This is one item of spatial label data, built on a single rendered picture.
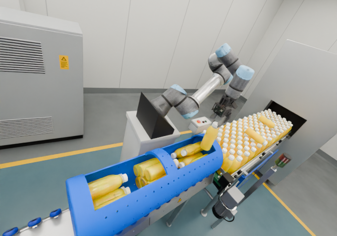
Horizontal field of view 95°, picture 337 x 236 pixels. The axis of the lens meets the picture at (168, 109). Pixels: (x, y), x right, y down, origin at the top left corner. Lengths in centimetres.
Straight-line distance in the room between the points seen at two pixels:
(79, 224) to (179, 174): 46
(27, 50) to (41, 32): 20
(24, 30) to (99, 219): 160
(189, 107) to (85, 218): 80
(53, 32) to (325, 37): 529
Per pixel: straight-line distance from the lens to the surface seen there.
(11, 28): 189
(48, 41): 188
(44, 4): 310
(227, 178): 131
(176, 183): 88
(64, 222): 103
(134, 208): 78
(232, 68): 91
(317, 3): 571
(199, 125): 145
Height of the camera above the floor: 188
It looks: 31 degrees down
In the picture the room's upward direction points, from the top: 19 degrees clockwise
